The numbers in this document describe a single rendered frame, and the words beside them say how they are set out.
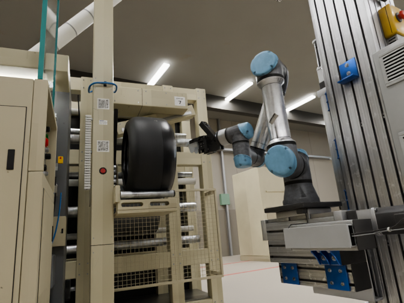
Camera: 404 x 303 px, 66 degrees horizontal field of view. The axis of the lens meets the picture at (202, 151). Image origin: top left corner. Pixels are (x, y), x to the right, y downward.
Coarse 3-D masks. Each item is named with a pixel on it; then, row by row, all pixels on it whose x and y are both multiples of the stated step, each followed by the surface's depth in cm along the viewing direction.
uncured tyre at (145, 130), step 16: (128, 128) 198; (144, 128) 192; (160, 128) 196; (128, 144) 231; (144, 144) 186; (160, 144) 189; (128, 160) 233; (144, 160) 184; (160, 160) 188; (176, 160) 195; (128, 176) 192; (144, 176) 187; (160, 176) 190
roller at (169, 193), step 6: (120, 192) 186; (126, 192) 186; (132, 192) 187; (138, 192) 189; (144, 192) 190; (150, 192) 191; (156, 192) 192; (162, 192) 194; (168, 192) 195; (174, 192) 197
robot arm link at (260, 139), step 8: (288, 72) 139; (288, 80) 141; (264, 112) 142; (264, 120) 142; (256, 128) 144; (264, 128) 141; (256, 136) 142; (264, 136) 141; (256, 144) 142; (264, 144) 142; (256, 152) 140; (264, 152) 143; (256, 160) 139; (264, 160) 145
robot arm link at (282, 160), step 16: (256, 64) 130; (272, 64) 126; (256, 80) 133; (272, 80) 128; (272, 96) 126; (272, 112) 125; (272, 128) 124; (288, 128) 124; (272, 144) 121; (288, 144) 119; (272, 160) 119; (288, 160) 116; (288, 176) 120
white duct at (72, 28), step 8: (120, 0) 269; (88, 8) 250; (80, 16) 245; (88, 16) 248; (64, 24) 240; (72, 24) 241; (80, 24) 244; (88, 24) 251; (64, 32) 237; (72, 32) 241; (80, 32) 248; (64, 40) 238; (32, 48) 226
